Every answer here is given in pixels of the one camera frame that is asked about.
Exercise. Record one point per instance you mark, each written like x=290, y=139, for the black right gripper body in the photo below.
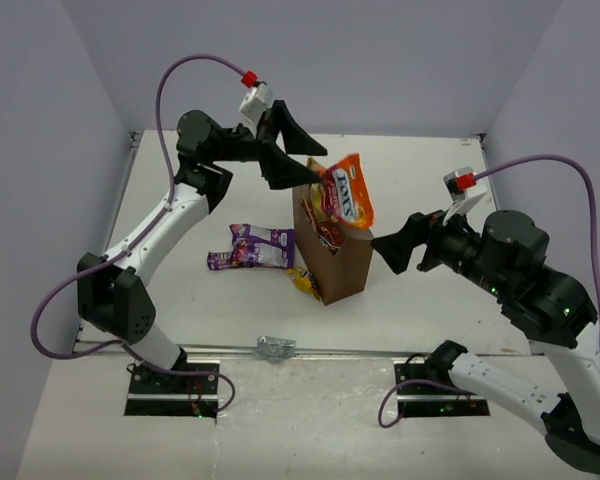
x=449, y=243

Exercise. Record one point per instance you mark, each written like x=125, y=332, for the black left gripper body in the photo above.
x=265, y=138

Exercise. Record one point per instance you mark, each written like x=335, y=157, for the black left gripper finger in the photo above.
x=295, y=139
x=281, y=171

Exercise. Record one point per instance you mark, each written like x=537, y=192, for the brown paper bag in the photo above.
x=337, y=276

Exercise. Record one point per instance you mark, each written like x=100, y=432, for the red chips bag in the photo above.
x=322, y=219

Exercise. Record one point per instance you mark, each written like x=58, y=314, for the orange Fox's candy bag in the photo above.
x=347, y=191

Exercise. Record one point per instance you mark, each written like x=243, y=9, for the purple snack bag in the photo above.
x=262, y=247

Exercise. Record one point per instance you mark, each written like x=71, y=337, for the yellow snack pack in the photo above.
x=304, y=281

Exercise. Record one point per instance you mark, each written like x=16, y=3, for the purple M&M's candy pack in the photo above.
x=217, y=261

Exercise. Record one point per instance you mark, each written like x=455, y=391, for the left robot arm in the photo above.
x=112, y=291

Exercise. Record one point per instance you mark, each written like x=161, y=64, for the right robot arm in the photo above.
x=552, y=309

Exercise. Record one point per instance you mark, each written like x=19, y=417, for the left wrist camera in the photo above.
x=255, y=97

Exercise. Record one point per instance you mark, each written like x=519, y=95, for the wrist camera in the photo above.
x=465, y=192
x=255, y=97

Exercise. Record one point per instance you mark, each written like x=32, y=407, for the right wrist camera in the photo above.
x=465, y=192

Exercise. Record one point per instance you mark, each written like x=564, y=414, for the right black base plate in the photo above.
x=428, y=401

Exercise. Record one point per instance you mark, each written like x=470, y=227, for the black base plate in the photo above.
x=428, y=401
x=152, y=394

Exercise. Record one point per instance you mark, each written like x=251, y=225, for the metal clamp bracket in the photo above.
x=274, y=349

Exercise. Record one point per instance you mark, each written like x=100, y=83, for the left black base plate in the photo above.
x=152, y=394

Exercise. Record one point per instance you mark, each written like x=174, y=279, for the front aluminium rail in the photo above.
x=234, y=351

